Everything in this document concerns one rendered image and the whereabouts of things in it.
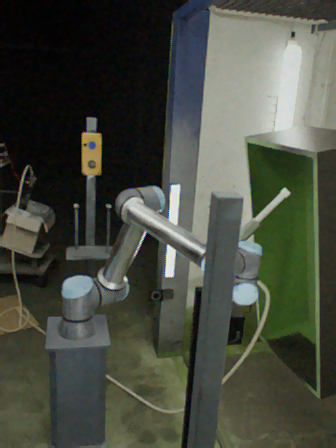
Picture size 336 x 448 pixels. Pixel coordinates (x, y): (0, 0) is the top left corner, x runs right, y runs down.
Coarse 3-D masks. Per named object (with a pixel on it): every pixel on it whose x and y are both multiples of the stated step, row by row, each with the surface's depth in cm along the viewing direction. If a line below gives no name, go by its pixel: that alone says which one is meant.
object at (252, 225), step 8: (288, 192) 176; (272, 200) 179; (280, 200) 178; (272, 208) 179; (256, 216) 181; (264, 216) 180; (248, 224) 181; (256, 224) 180; (240, 232) 182; (248, 232) 181; (240, 240) 182
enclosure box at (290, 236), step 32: (288, 128) 226; (320, 128) 213; (256, 160) 226; (288, 160) 232; (320, 160) 168; (256, 192) 232; (320, 192) 172; (288, 224) 245; (320, 224) 177; (288, 256) 251; (320, 256) 182; (288, 288) 258; (320, 288) 187; (288, 320) 266; (320, 320) 193; (288, 352) 245; (320, 352) 199; (320, 384) 205
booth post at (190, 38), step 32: (192, 32) 250; (192, 64) 256; (192, 96) 261; (192, 128) 267; (192, 160) 274; (192, 192) 280; (192, 224) 287; (160, 256) 301; (160, 288) 300; (160, 320) 304; (160, 352) 312
